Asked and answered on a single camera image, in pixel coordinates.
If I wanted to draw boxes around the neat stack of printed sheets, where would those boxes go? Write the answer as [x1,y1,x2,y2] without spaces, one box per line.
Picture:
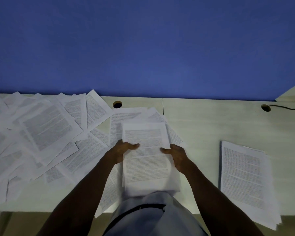
[219,141,283,231]

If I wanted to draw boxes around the person's right hand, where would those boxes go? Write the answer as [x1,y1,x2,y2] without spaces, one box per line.
[160,144,191,174]

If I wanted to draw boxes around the person's right forearm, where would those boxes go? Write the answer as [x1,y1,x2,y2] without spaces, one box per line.
[181,161,264,236]

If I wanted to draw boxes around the person's left forearm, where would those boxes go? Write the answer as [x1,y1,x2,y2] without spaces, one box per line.
[37,154,118,236]

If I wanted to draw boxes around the black strap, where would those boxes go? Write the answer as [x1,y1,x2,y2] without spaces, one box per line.
[106,204,167,236]

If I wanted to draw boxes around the spread of printed papers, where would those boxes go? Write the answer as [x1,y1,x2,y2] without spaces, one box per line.
[0,89,187,219]

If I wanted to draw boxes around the printed paper bundle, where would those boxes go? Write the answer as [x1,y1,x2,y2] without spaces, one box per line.
[121,121,181,197]

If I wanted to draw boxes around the person's left hand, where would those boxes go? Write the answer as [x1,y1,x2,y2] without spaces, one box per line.
[106,139,140,165]

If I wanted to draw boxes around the white shirt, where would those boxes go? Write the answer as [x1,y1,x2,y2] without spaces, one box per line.
[104,191,208,236]

